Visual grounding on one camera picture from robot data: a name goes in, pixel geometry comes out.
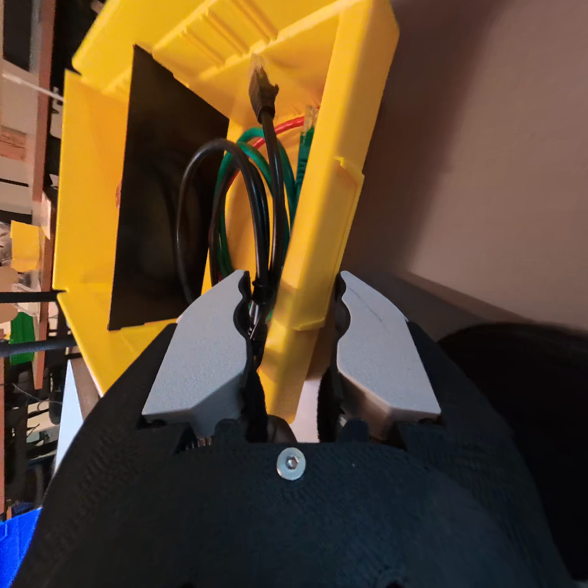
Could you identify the blue storage bin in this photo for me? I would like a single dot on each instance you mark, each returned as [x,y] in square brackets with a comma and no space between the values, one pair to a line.
[18,546]

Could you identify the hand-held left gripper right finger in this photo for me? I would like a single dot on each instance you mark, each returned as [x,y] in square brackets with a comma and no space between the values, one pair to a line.
[386,358]

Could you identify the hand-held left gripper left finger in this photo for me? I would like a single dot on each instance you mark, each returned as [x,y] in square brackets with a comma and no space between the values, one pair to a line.
[202,353]

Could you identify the black dimpled wrist pad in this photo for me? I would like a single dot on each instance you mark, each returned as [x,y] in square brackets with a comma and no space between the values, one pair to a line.
[528,413]

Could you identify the grey desk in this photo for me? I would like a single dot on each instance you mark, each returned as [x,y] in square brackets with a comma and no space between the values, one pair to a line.
[482,160]

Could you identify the black bin divider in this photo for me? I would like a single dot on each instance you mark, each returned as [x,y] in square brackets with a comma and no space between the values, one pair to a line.
[170,183]

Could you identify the yellow storage bin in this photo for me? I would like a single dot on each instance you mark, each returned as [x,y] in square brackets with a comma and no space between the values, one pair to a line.
[358,69]

